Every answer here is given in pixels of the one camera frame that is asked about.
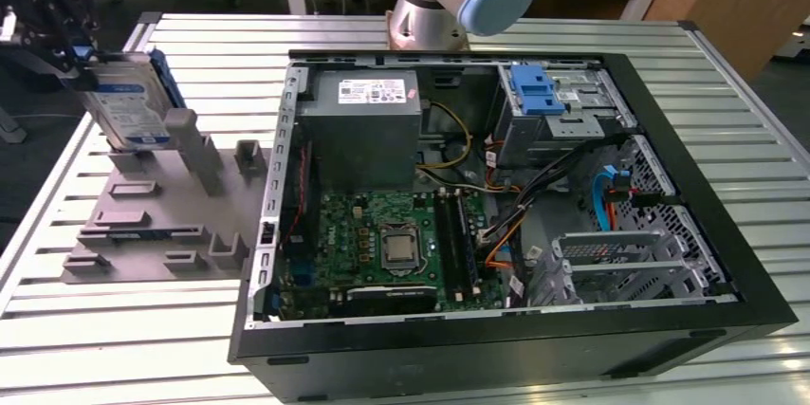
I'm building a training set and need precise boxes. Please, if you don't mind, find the hard disk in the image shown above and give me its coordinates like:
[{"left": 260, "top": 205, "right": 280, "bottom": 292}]
[{"left": 69, "top": 44, "right": 188, "bottom": 153}]

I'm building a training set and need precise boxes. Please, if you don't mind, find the power wire with black connector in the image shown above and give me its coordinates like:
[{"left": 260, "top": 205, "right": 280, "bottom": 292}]
[{"left": 603, "top": 189, "right": 676, "bottom": 230}]

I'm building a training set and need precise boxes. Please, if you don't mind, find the metal disk bay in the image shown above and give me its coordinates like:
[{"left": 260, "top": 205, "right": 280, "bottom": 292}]
[{"left": 526, "top": 229, "right": 725, "bottom": 306}]

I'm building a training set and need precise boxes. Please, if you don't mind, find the grey furniture leg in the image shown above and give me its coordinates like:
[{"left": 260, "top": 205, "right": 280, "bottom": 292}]
[{"left": 0, "top": 105, "right": 27, "bottom": 144}]

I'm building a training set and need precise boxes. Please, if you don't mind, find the grey parts rack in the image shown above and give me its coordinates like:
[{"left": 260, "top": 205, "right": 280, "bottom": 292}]
[{"left": 57, "top": 108, "right": 273, "bottom": 285}]

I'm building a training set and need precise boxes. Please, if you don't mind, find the dark RAM stick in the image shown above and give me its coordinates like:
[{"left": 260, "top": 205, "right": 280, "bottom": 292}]
[{"left": 110, "top": 230, "right": 170, "bottom": 241}]

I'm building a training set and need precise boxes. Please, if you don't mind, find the grey power supply unit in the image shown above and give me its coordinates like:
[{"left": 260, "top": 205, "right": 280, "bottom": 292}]
[{"left": 296, "top": 67, "right": 424, "bottom": 195}]

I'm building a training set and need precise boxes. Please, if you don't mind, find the green motherboard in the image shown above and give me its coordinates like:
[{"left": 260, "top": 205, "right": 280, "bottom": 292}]
[{"left": 277, "top": 189, "right": 526, "bottom": 319}]

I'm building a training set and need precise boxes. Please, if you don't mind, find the silver CPU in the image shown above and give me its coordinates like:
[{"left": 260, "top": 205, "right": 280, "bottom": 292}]
[{"left": 382, "top": 235, "right": 420, "bottom": 267}]

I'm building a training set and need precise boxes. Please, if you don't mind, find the blue drive latch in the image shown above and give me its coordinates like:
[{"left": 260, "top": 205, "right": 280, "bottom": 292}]
[{"left": 509, "top": 64, "right": 565, "bottom": 117}]

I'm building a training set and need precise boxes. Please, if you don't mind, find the black graphics card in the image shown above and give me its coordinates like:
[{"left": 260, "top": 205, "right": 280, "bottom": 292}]
[{"left": 328, "top": 284, "right": 438, "bottom": 316}]

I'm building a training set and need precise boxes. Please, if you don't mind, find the installed RAM stick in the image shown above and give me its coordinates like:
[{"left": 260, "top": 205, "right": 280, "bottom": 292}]
[{"left": 453, "top": 195, "right": 480, "bottom": 285}]

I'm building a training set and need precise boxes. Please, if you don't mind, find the metal optical drive cage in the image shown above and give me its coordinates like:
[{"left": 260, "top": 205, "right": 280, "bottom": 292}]
[{"left": 492, "top": 63, "right": 637, "bottom": 169}]

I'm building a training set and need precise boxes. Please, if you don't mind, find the black PC case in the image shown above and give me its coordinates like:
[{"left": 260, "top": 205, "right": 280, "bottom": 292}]
[{"left": 226, "top": 47, "right": 797, "bottom": 404}]

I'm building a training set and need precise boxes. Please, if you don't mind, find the yellow wire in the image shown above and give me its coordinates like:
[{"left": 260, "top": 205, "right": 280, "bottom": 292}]
[{"left": 416, "top": 100, "right": 473, "bottom": 172}]

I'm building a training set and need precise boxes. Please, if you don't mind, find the black cable bundle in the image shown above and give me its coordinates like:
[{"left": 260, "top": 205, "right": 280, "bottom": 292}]
[{"left": 478, "top": 132, "right": 633, "bottom": 254}]

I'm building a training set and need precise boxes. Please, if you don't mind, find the orange wire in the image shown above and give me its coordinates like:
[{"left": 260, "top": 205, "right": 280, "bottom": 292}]
[{"left": 482, "top": 219, "right": 526, "bottom": 269}]

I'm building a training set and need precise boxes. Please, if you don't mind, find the blue data wire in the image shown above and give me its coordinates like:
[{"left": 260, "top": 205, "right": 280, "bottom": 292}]
[{"left": 591, "top": 165, "right": 635, "bottom": 233}]

